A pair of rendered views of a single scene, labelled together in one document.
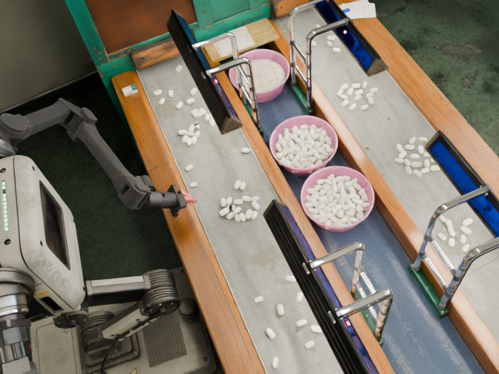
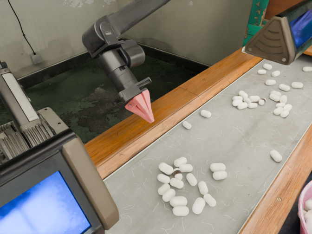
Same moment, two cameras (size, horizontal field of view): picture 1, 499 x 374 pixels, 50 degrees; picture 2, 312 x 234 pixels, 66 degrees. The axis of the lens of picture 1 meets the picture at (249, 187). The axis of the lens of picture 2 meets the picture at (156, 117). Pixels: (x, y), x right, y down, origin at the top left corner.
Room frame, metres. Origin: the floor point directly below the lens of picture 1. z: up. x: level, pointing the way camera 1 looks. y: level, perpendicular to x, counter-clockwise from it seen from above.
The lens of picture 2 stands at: (0.82, -0.19, 1.22)
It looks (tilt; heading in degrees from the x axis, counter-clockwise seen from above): 39 degrees down; 57
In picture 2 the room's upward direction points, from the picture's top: straight up
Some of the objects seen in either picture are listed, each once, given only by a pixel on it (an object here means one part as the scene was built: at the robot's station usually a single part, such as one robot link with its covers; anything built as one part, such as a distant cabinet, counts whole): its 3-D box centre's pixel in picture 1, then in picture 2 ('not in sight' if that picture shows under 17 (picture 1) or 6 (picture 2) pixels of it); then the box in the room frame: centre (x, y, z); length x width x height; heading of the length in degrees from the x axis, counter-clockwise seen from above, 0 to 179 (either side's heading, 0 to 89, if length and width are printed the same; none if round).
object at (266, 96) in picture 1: (260, 78); not in sight; (1.71, -0.14, 0.72); 0.27 x 0.27 x 0.10
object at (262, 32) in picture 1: (240, 39); not in sight; (1.92, -0.09, 0.77); 0.33 x 0.15 x 0.01; 104
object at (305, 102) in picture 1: (318, 57); not in sight; (1.59, -0.37, 0.90); 0.20 x 0.19 x 0.45; 14
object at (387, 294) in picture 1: (345, 306); not in sight; (0.55, -0.21, 0.90); 0.20 x 0.19 x 0.45; 14
